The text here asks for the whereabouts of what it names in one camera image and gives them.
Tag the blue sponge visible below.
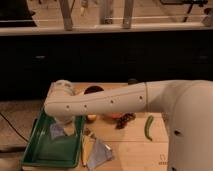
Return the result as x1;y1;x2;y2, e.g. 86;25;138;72
50;123;65;139

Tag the dark pepper shaker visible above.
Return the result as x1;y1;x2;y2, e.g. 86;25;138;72
128;78;138;85

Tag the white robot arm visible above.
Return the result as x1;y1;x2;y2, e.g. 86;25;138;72
44;80;213;171

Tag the orange bowl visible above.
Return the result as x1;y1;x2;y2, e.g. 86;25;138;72
103;113;124;119

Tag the black cable left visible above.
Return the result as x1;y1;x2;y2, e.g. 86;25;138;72
0;112;30;144

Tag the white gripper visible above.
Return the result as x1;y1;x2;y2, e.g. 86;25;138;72
55;116;75;136

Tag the dark purple bowl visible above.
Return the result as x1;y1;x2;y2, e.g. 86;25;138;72
84;86;104;94

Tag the green plastic tray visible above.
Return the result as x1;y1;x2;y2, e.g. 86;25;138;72
21;110;85;168

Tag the orange fruit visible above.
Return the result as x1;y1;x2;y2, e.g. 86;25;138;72
87;115;97;121

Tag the grey folded cloth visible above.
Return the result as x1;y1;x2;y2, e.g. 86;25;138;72
87;139;114;171

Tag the green cucumber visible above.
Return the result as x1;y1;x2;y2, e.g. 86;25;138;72
144;115;154;141

